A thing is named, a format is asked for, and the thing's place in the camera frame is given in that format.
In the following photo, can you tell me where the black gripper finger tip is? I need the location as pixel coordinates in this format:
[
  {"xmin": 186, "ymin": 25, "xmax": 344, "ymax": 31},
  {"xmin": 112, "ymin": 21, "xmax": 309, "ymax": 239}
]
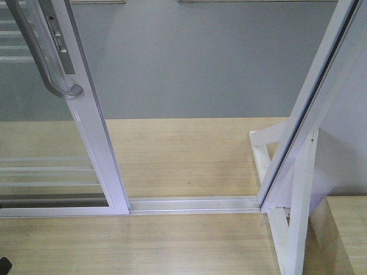
[{"xmin": 0, "ymin": 257, "xmax": 11, "ymax": 272}]

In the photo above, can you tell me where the white framed transparent sliding door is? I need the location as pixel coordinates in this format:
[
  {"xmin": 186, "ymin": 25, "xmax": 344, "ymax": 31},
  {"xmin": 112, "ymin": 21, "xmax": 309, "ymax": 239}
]
[{"xmin": 1, "ymin": 1, "xmax": 129, "ymax": 218}]

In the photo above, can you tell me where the silver door handle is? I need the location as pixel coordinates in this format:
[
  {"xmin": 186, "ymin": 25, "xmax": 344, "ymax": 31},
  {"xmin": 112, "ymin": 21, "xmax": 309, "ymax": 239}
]
[{"xmin": 5, "ymin": 0, "xmax": 83, "ymax": 100}]

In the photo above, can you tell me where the aluminium floor door track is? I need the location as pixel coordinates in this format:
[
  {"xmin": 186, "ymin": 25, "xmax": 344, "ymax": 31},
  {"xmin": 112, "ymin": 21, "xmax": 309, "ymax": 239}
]
[{"xmin": 130, "ymin": 195, "xmax": 260, "ymax": 215}]

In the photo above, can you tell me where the silver door lock plate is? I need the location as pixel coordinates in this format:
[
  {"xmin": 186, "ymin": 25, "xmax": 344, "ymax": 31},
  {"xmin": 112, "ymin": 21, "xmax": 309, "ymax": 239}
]
[{"xmin": 38, "ymin": 0, "xmax": 75, "ymax": 74}]

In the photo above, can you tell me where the white wooden support brace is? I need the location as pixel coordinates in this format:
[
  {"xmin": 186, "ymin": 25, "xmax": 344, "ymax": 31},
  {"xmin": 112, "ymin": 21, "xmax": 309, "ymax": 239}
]
[{"xmin": 249, "ymin": 121, "xmax": 319, "ymax": 274}]

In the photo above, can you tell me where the white fixed door frame post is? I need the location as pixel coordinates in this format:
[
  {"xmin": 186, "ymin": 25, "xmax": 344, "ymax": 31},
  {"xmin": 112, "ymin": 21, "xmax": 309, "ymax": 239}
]
[{"xmin": 250, "ymin": 1, "xmax": 366, "ymax": 213}]

